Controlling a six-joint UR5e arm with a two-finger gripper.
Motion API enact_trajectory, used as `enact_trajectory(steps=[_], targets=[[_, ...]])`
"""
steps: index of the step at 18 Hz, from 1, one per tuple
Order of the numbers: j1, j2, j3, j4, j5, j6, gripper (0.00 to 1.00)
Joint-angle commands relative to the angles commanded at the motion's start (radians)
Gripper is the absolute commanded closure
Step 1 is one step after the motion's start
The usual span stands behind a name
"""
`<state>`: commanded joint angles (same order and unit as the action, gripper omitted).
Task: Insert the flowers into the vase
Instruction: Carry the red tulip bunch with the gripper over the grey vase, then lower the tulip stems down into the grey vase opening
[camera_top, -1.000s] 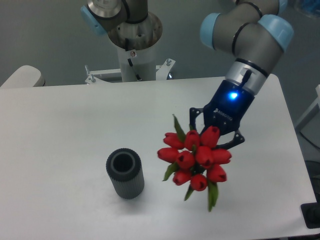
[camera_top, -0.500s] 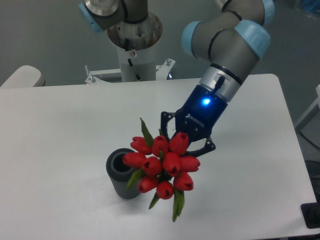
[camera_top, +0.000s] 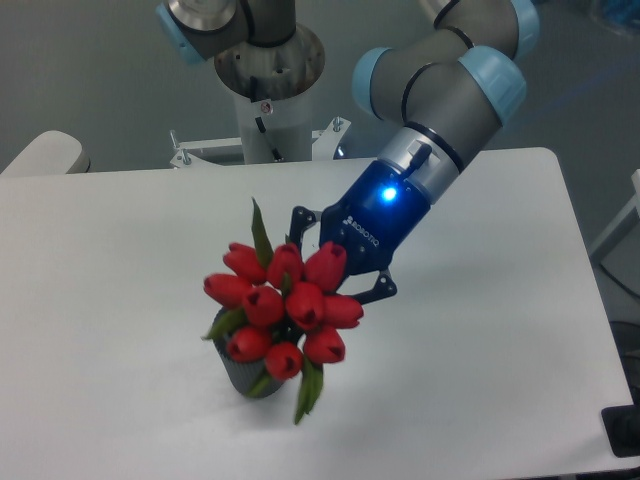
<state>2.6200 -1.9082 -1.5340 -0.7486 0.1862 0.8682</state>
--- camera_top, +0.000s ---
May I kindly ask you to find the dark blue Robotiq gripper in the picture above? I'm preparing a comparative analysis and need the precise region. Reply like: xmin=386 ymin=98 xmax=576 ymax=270
xmin=287 ymin=160 xmax=431 ymax=303

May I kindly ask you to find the red tulip bouquet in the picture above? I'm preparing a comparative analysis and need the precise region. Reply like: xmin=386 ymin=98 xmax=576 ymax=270
xmin=203 ymin=206 xmax=364 ymax=422

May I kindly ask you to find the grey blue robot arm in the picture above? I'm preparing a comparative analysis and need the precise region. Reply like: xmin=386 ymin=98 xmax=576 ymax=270
xmin=156 ymin=1 xmax=539 ymax=304

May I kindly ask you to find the beige chair armrest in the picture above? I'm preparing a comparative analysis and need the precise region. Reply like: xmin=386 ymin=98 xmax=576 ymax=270
xmin=1 ymin=130 xmax=91 ymax=178

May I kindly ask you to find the black device at table edge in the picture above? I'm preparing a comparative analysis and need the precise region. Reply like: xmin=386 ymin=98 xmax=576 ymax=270
xmin=601 ymin=405 xmax=639 ymax=458

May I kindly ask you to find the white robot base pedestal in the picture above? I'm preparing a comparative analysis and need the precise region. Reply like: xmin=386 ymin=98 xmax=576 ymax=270
xmin=170 ymin=24 xmax=351 ymax=168

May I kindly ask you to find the white furniture frame at right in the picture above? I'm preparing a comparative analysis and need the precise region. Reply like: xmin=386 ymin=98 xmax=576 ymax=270
xmin=588 ymin=170 xmax=639 ymax=265

